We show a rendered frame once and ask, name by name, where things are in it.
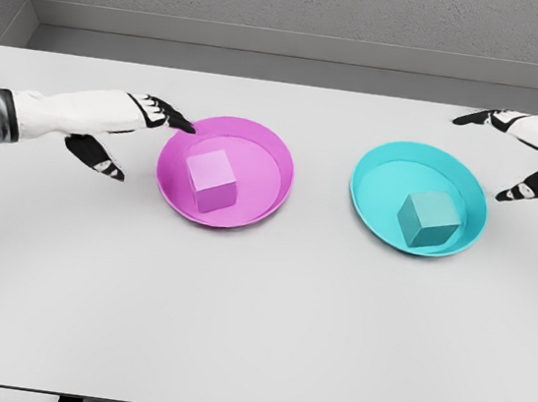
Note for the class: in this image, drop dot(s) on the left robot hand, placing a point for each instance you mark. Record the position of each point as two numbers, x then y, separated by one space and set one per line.
107 113

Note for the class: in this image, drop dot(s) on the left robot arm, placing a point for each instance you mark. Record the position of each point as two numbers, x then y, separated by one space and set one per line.
17 116

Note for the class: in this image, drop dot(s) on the pink block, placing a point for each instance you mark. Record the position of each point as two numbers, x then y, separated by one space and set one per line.
212 181

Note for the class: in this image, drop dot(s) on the cyan block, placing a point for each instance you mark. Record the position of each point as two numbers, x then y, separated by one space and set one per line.
427 219

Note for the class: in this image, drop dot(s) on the pink plate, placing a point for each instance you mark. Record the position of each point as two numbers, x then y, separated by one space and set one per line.
260 195

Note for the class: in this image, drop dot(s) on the cyan plate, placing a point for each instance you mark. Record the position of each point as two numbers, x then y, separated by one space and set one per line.
379 195

